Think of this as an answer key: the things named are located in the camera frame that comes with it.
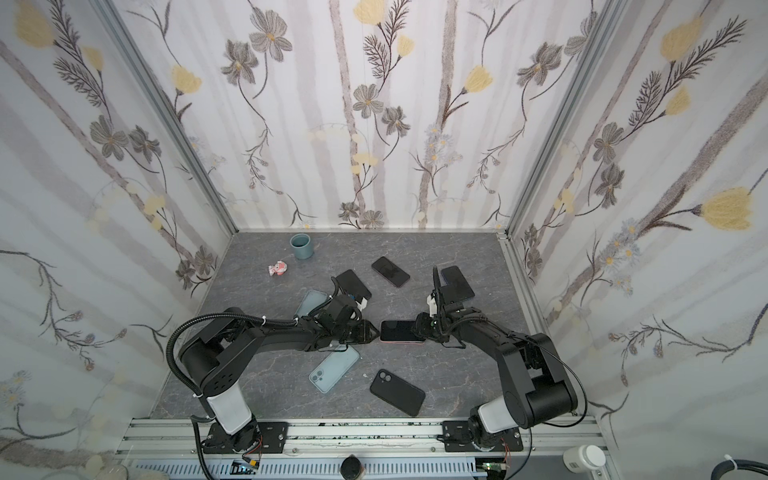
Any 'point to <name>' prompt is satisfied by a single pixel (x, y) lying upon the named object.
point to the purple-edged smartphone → (398, 330)
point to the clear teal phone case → (312, 299)
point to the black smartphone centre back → (390, 271)
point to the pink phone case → (403, 342)
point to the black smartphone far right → (459, 287)
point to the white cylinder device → (582, 459)
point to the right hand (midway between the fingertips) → (411, 322)
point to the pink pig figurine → (279, 268)
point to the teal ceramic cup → (303, 246)
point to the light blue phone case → (333, 368)
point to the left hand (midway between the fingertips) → (374, 328)
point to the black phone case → (398, 392)
